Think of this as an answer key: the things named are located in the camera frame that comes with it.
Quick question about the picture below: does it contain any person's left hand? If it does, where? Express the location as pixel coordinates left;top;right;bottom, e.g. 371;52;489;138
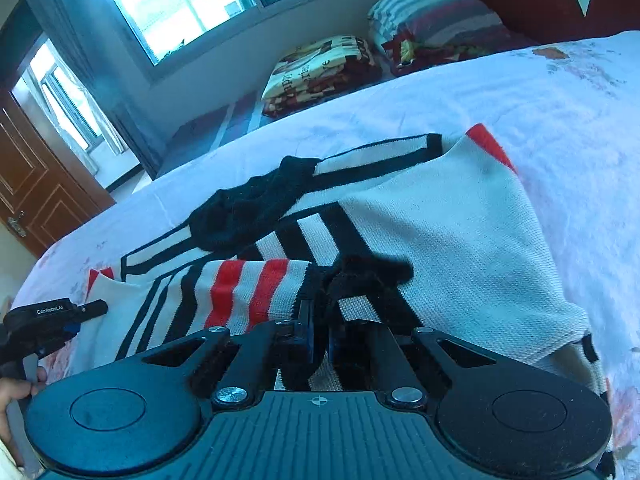
0;366;49;467

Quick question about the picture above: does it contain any striped purple bed sheet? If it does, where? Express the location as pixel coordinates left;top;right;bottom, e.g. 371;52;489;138
155;57;401;177

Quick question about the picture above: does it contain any brown wooden door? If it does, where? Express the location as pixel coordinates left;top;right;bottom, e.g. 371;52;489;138
0;87;117;259

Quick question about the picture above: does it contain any striped knit sweater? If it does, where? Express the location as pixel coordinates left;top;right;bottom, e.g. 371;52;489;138
75;122;617;477

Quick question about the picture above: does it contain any white floral bed sheet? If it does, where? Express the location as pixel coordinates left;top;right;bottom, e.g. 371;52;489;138
20;30;640;480

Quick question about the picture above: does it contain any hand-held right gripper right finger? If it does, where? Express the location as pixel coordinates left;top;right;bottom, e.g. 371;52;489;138
326;317;497;410

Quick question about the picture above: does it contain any red patterned cloth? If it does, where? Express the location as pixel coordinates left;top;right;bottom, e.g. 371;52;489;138
382;29;507;79

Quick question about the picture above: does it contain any striped pillow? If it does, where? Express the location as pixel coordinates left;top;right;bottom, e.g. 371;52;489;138
367;0;512;52

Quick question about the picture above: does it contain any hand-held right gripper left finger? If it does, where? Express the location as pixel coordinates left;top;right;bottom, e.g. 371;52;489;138
142;297;323;411

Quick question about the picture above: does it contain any folded printed blanket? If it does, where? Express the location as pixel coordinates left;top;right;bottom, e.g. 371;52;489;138
261;35;384;119

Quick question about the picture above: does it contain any large bedroom window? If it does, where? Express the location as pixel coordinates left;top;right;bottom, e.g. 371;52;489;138
80;0;386;82

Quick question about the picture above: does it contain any hallway window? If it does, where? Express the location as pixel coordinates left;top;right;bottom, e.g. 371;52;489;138
10;37;142;192

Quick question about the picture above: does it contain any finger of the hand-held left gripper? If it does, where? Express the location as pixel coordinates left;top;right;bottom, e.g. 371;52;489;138
80;299;110;322

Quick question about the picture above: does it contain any grey curtain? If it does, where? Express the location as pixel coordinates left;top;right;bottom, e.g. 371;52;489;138
17;0;162;179

